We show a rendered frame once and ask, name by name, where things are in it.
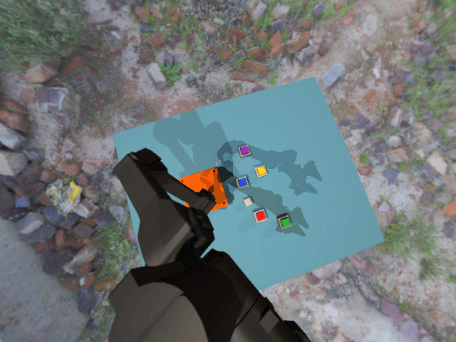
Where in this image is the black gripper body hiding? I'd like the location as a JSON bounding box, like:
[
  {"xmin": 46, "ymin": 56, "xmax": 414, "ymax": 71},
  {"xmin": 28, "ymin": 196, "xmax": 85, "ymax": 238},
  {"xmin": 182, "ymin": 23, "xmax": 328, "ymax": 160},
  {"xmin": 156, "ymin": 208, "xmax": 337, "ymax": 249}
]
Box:
[{"xmin": 230, "ymin": 292, "xmax": 311, "ymax": 342}]

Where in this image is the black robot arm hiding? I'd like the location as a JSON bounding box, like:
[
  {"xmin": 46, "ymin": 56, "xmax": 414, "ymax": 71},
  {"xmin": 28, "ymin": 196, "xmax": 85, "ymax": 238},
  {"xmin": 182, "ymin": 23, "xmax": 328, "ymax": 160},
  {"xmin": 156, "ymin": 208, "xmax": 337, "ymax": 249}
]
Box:
[{"xmin": 108, "ymin": 147, "xmax": 259, "ymax": 342}]

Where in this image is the red button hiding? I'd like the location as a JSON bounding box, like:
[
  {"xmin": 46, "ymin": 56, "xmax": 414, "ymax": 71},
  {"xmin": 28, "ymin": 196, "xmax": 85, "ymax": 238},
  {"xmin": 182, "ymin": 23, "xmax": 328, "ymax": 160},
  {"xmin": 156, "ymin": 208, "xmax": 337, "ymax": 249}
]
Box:
[{"xmin": 253, "ymin": 209, "xmax": 267, "ymax": 223}]

